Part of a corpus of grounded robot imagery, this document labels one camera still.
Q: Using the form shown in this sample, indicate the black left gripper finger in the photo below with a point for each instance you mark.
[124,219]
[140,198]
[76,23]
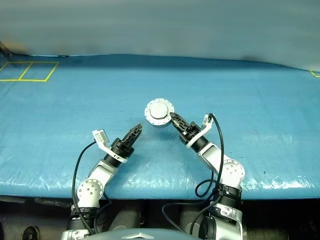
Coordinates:
[131,132]
[135,136]

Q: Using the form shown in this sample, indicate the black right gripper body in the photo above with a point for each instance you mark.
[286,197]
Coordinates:
[191,133]

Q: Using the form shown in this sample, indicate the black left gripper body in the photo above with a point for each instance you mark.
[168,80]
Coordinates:
[122,149]

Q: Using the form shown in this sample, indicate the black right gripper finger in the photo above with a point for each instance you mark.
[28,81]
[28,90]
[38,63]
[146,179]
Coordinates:
[178,123]
[180,117]

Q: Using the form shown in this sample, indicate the white round disc object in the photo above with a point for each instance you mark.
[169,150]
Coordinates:
[158,111]

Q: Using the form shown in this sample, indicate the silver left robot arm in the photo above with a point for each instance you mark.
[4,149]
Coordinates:
[100,172]

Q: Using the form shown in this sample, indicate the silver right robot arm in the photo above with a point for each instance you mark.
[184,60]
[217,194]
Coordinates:
[212,155]

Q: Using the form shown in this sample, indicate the grey robot torso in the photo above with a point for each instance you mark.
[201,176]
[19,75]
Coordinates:
[140,235]

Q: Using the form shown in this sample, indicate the yellow tape grid marking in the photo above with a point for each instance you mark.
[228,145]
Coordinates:
[51,73]

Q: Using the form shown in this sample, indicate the black sneaker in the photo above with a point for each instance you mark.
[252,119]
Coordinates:
[30,233]

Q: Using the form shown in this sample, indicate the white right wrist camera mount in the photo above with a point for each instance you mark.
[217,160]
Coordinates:
[207,125]

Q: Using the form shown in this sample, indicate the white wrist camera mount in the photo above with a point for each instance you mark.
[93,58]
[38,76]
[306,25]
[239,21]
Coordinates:
[101,137]
[207,125]

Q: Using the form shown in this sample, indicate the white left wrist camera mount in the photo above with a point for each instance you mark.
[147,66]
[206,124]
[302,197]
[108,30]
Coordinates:
[101,137]

